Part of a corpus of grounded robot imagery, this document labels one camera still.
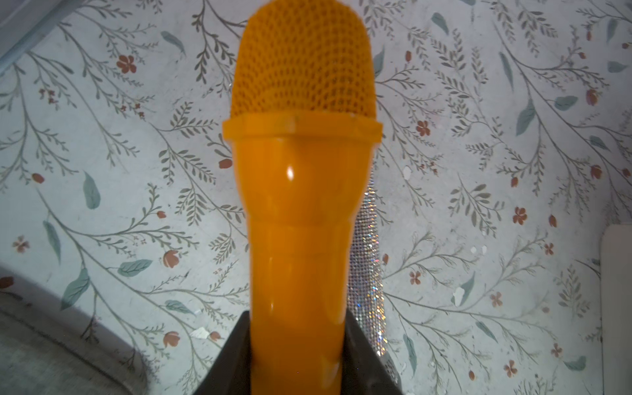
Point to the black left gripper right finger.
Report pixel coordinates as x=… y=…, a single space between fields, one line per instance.
x=363 y=373

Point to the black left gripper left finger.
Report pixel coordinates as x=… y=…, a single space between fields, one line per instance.
x=230 y=373

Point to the white three-drawer cabinet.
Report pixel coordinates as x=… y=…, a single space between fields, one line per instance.
x=616 y=309

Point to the orange microphone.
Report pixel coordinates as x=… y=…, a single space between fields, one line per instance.
x=303 y=131

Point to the floral table mat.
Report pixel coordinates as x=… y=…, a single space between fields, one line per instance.
x=506 y=153

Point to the glitter silver microphone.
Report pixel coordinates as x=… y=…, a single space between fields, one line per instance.
x=365 y=287

